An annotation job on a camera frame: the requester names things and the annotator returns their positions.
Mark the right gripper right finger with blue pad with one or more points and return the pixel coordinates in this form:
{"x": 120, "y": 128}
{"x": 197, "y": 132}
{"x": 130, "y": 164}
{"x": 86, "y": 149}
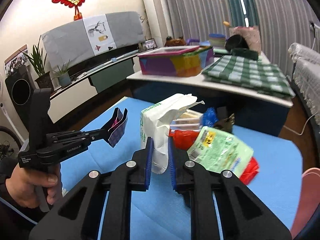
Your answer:
{"x": 222, "y": 207}

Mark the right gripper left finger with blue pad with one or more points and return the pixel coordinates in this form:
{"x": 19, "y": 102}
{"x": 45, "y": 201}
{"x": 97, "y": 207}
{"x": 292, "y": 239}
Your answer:
{"x": 99, "y": 206}

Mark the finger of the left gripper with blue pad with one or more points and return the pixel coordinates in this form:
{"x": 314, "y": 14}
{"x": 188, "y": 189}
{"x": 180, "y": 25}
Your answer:
{"x": 73, "y": 146}
{"x": 60, "y": 137}

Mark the green snack package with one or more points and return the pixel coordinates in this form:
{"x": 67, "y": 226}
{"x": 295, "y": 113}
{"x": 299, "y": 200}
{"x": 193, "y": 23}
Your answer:
{"x": 217, "y": 150}

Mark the black pink small wrapper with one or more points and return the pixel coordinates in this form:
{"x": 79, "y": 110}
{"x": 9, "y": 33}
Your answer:
{"x": 115, "y": 127}

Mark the red plastic bag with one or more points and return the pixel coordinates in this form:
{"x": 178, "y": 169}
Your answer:
{"x": 184, "y": 140}

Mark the blue plastic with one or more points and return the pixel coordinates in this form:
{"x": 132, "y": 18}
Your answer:
{"x": 209, "y": 117}

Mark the white paper bag green print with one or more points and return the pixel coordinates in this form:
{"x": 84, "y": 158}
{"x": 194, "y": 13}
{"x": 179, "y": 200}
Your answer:
{"x": 155, "y": 123}

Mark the black elastic band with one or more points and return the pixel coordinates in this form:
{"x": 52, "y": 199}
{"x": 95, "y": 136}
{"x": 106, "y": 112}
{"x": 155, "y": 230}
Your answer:
{"x": 225, "y": 122}

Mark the pink plastic trash bin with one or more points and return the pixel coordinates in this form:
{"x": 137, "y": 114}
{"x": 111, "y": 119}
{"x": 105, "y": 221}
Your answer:
{"x": 308, "y": 202}

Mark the person's left hand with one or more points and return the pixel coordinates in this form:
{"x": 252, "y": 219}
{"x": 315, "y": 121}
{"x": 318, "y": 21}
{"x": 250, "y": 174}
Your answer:
{"x": 21, "y": 186}

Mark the TV cabinet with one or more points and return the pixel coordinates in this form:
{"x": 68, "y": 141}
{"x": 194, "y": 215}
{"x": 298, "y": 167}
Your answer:
{"x": 90, "y": 84}

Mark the potted green plant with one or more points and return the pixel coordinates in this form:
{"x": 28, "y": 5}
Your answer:
{"x": 37, "y": 58}

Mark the small potted plant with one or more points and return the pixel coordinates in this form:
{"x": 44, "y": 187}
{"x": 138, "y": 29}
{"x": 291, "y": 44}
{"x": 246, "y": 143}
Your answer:
{"x": 61, "y": 73}

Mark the black speaker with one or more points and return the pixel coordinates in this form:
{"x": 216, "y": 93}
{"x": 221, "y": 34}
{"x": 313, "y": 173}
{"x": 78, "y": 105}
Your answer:
{"x": 20, "y": 87}

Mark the white coffee table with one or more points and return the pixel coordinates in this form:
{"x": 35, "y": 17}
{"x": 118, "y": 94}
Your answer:
{"x": 252, "y": 109}

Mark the covered television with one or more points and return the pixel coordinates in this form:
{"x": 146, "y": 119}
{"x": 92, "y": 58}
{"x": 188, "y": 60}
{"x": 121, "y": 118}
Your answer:
{"x": 83, "y": 39}

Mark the green checkered cloth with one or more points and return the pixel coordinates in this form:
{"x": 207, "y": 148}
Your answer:
{"x": 242, "y": 72}

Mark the brown plush toy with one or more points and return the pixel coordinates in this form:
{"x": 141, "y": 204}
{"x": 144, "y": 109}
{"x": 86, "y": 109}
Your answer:
{"x": 173, "y": 42}

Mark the colourful storage box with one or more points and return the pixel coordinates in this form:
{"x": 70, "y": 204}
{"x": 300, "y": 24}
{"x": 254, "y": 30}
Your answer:
{"x": 181, "y": 61}

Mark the black hat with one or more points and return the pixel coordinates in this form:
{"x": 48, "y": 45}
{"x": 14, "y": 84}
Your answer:
{"x": 236, "y": 41}

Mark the stacked coloured bowls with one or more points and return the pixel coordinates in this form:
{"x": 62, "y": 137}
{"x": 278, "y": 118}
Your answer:
{"x": 217, "y": 40}

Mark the white air conditioner tower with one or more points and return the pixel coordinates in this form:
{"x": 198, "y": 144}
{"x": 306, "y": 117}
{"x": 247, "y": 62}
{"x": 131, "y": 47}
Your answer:
{"x": 159, "y": 20}

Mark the grey quilted sofa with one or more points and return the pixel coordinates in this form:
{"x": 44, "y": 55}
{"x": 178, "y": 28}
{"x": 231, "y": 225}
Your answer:
{"x": 306, "y": 75}

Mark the pink lace basket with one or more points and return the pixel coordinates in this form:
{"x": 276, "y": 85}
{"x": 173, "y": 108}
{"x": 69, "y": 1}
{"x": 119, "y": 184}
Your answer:
{"x": 251, "y": 36}

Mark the grey curtain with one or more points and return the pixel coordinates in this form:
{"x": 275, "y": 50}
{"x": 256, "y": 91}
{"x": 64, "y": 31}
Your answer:
{"x": 281, "y": 23}

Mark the teal curtain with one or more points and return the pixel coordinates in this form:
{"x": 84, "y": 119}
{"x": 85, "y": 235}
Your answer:
{"x": 244, "y": 13}

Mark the small photo frame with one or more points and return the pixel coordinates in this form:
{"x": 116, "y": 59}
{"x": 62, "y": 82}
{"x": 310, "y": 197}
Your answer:
{"x": 149, "y": 45}

